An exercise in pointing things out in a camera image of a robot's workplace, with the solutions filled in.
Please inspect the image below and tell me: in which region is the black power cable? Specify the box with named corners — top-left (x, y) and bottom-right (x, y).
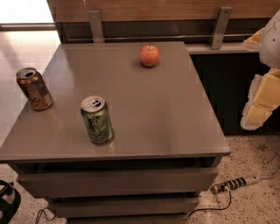
top-left (187, 186), bottom-right (233, 218)

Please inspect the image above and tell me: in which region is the brown soda can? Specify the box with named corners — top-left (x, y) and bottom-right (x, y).
top-left (16, 67), bottom-right (53, 111)

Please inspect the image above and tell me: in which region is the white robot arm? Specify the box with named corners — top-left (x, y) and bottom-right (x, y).
top-left (241, 10), bottom-right (280, 130)

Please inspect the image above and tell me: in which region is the left metal bracket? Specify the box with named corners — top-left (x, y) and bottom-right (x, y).
top-left (88, 10), bottom-right (104, 43)

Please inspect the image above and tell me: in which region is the white power strip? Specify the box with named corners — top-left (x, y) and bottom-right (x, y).
top-left (210, 175), bottom-right (260, 194)

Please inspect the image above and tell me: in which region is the red apple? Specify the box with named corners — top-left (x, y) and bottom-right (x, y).
top-left (139, 45), bottom-right (159, 67)

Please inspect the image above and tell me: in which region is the wooden wall shelf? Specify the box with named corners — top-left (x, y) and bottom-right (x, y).
top-left (46, 0), bottom-right (280, 43)

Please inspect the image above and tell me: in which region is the black chair base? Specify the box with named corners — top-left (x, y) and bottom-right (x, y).
top-left (0, 180), bottom-right (21, 224)

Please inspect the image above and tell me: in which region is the green soda can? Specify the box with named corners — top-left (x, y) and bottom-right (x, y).
top-left (80, 95), bottom-right (113, 144)

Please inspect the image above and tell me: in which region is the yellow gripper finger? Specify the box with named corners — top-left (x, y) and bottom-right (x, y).
top-left (241, 69), bottom-right (280, 130)
top-left (241, 28), bottom-right (264, 50)

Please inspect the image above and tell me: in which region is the metal bracket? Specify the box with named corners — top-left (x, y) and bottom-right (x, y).
top-left (210, 6), bottom-right (233, 50)
top-left (88, 10), bottom-right (104, 43)

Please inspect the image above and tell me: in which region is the right metal bracket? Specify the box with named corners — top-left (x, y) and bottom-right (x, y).
top-left (210, 6), bottom-right (233, 50)

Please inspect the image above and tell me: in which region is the grey drawer cabinet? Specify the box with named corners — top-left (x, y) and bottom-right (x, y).
top-left (0, 42), bottom-right (229, 224)

